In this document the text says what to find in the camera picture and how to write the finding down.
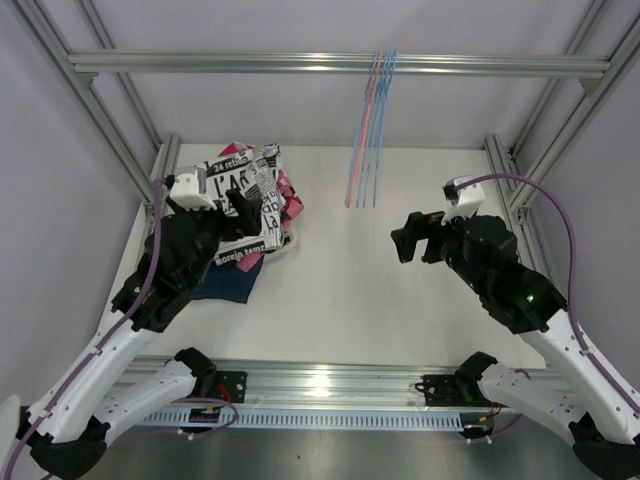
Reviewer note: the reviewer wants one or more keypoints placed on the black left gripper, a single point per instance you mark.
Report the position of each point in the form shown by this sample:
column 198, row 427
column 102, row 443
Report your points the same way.
column 248, row 218

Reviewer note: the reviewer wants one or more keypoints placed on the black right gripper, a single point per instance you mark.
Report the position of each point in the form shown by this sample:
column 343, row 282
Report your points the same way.
column 416, row 229

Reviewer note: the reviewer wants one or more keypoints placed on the white newspaper print trousers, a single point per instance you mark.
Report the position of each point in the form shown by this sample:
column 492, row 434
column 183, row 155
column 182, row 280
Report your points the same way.
column 254, row 173

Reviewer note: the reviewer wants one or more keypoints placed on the dark blue denim trousers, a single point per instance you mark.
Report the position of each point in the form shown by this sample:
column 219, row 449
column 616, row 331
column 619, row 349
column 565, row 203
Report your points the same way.
column 228, row 284

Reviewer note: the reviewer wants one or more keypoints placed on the pink camouflage trousers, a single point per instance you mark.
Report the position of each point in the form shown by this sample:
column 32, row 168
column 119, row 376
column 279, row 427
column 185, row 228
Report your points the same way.
column 292, row 208

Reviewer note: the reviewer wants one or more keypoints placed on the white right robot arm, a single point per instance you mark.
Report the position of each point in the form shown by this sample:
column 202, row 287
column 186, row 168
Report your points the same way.
column 598, row 419

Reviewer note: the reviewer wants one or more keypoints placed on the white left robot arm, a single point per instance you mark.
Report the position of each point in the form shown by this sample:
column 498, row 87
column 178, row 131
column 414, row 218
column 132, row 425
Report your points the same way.
column 69, row 428

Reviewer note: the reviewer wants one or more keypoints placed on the white plastic basket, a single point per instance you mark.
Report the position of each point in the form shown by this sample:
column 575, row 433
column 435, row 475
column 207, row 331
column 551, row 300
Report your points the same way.
column 290, row 240

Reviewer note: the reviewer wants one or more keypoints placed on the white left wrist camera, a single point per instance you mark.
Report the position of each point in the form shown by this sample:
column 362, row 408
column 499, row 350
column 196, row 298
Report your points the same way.
column 188, row 188

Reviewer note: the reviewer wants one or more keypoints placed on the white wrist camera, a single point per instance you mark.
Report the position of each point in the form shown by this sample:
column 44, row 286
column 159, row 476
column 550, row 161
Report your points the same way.
column 188, row 188
column 465, row 197

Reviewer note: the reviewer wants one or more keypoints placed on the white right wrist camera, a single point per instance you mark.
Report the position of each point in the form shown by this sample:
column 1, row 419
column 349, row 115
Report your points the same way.
column 465, row 197

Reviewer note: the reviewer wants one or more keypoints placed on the front aluminium mounting rail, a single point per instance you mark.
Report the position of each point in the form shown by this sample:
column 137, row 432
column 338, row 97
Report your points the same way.
column 283, row 388

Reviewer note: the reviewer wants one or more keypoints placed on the aluminium hanging rail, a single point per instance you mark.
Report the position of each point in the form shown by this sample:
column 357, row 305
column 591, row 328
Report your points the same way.
column 528, row 66

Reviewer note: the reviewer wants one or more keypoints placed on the slotted cable duct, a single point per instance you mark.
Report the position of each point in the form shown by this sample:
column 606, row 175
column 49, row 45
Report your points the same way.
column 264, row 418

